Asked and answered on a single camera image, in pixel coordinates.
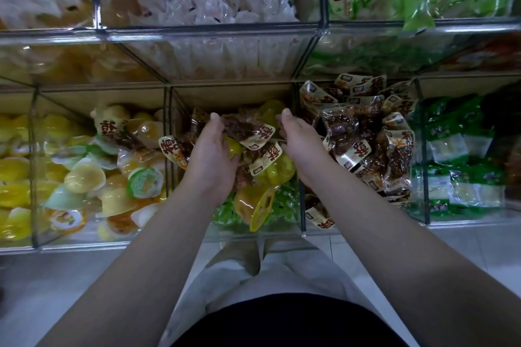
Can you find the pile of brown snack packets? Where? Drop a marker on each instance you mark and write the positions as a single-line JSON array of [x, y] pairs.
[[366, 139]]

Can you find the person's left hand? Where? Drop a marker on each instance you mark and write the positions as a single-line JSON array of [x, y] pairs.
[[210, 164]]

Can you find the person's left forearm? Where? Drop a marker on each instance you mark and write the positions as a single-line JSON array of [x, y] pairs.
[[130, 277]]

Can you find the person's right hand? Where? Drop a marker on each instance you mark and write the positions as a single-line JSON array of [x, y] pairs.
[[305, 151]]

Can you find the pile of green bamboo packets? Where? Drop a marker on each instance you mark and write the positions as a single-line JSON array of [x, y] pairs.
[[456, 155]]

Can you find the person's right forearm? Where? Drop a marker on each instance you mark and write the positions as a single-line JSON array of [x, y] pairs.
[[423, 269]]

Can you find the light grey shorts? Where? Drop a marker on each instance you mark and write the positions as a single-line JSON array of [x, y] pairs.
[[277, 273]]

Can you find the pile of yellow jelly cups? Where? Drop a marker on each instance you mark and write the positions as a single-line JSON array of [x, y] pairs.
[[15, 172]]

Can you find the single brown snack packet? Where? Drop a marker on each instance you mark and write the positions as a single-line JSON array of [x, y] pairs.
[[173, 150], [265, 160]]

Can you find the pile of pastel jelly cups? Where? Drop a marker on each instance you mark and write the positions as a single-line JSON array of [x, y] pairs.
[[106, 180]]

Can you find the black shirt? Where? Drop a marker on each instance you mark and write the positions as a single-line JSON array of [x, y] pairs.
[[289, 322]]

